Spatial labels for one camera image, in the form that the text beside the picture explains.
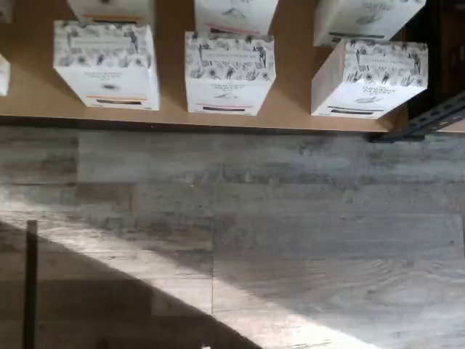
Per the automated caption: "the white box green strip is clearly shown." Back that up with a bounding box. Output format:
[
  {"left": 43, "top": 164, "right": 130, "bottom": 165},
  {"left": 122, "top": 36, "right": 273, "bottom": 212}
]
[
  {"left": 312, "top": 0, "right": 427, "bottom": 48},
  {"left": 310, "top": 38, "right": 429, "bottom": 119}
]

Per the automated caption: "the white box pink strip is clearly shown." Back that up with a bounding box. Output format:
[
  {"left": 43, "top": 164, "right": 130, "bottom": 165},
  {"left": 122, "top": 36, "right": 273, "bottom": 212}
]
[
  {"left": 185, "top": 31, "right": 276, "bottom": 117},
  {"left": 193, "top": 0, "right": 280, "bottom": 36}
]

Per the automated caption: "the brown fibreboard shelf board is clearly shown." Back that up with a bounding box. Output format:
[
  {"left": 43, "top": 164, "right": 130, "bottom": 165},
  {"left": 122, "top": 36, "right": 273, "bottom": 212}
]
[{"left": 0, "top": 0, "right": 411, "bottom": 134}]

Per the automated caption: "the white box orange strip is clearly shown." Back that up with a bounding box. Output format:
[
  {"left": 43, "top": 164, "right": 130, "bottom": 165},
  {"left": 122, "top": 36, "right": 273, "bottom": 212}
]
[
  {"left": 53, "top": 20, "right": 161, "bottom": 111},
  {"left": 66, "top": 0, "right": 154, "bottom": 24}
]

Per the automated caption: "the black metal shelf rack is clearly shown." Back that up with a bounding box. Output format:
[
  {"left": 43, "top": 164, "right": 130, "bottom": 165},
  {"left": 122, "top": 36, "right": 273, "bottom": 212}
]
[{"left": 365, "top": 0, "right": 465, "bottom": 143}]

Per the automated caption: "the white floral print box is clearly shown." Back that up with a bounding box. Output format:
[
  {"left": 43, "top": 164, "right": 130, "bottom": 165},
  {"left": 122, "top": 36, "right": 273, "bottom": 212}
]
[{"left": 0, "top": 54, "right": 10, "bottom": 97}]

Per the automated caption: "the black metal pole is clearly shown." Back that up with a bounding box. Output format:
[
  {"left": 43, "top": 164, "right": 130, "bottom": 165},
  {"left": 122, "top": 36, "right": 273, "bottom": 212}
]
[{"left": 23, "top": 219, "right": 39, "bottom": 349}]

